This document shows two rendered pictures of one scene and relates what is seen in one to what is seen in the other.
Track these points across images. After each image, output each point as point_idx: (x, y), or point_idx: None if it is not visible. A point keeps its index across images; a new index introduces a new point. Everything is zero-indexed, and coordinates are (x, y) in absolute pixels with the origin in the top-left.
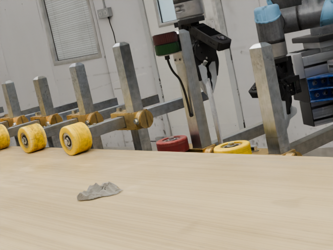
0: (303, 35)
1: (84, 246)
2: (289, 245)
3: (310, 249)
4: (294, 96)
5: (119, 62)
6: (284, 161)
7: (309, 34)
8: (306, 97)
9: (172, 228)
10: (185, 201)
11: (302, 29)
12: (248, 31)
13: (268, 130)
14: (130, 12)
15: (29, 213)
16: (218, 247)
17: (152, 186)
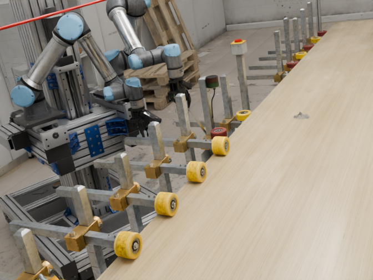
0: (24, 123)
1: (347, 101)
2: (335, 85)
3: (336, 83)
4: (50, 161)
5: (185, 105)
6: (270, 100)
7: (22, 123)
8: (67, 154)
9: (330, 96)
10: (308, 101)
11: None
12: None
13: (230, 108)
14: None
15: (324, 121)
16: (339, 89)
17: (293, 111)
